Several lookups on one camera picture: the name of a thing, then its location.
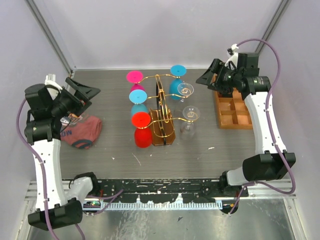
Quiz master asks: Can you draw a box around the aluminium corner post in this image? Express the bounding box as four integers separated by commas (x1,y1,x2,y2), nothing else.
25,0,77,76
261,0,292,42

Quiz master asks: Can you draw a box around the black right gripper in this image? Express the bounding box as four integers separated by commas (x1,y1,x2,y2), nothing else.
195,58,242,94

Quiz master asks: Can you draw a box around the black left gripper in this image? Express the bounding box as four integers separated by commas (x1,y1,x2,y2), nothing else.
50,76,101,118

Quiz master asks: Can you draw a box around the left aluminium corner post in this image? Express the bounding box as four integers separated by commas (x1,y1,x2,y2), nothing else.
25,0,77,76

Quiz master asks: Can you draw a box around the aluminium front rail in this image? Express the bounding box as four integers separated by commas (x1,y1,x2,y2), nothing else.
24,178,297,211

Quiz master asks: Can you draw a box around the right aluminium corner post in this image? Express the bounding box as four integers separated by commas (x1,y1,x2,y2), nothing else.
261,0,292,42

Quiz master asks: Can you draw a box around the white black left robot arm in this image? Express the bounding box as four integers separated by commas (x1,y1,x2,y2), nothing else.
20,77,100,231

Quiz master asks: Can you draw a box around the clear wine glass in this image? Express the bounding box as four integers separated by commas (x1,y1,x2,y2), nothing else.
180,105,201,140
174,82,194,116

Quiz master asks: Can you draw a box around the wooden compartment tray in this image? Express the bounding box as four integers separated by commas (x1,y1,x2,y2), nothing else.
213,89,253,130

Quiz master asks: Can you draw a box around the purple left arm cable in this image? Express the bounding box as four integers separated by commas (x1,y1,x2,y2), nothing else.
15,98,124,240

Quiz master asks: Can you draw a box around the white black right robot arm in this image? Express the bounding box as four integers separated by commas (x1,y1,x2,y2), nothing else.
196,52,296,197

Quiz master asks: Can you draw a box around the red wine glass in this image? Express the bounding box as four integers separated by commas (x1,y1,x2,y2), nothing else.
131,111,152,148

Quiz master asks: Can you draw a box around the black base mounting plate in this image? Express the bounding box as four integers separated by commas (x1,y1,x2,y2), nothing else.
88,178,242,204

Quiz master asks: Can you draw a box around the light blue wine glass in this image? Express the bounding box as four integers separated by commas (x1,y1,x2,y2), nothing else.
129,89,149,117
169,64,187,100

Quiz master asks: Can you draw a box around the clear front wine glass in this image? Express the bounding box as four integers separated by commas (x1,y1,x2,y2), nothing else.
180,105,201,140

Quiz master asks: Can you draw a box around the pink wine glass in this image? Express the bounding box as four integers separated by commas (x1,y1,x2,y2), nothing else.
126,70,145,92

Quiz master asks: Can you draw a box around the folded red t-shirt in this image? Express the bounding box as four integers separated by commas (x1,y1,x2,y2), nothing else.
60,113,103,149

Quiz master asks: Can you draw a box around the gold wire wine glass rack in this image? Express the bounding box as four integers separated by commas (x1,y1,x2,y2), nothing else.
140,74,184,147

